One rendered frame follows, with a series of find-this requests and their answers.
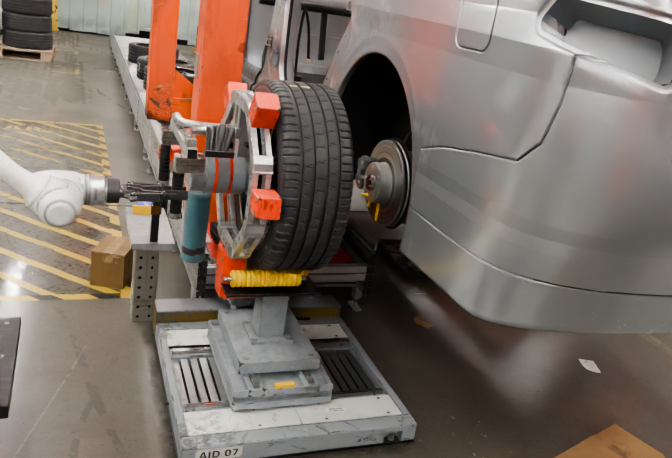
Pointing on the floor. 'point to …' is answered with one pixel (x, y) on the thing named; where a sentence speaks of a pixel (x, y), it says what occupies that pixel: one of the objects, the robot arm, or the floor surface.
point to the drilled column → (143, 284)
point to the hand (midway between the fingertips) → (175, 192)
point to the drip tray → (398, 256)
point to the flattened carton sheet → (612, 446)
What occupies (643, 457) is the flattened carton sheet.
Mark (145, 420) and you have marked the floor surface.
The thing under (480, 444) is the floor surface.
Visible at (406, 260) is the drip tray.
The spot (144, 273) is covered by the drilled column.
